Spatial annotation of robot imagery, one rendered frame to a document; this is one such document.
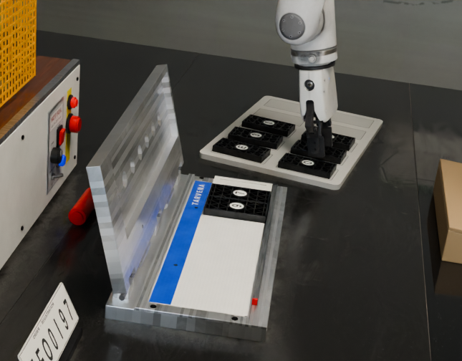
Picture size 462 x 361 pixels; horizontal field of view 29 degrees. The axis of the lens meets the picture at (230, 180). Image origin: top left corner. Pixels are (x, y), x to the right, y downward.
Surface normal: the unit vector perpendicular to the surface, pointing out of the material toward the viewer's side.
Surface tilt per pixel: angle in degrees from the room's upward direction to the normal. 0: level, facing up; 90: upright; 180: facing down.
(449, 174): 4
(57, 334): 65
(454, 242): 90
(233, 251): 0
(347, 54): 90
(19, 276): 0
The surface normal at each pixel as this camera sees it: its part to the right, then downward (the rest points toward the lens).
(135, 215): -0.14, -0.91
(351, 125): 0.10, -0.91
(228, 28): -0.16, 0.39
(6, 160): 0.99, 0.14
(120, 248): 0.98, -0.08
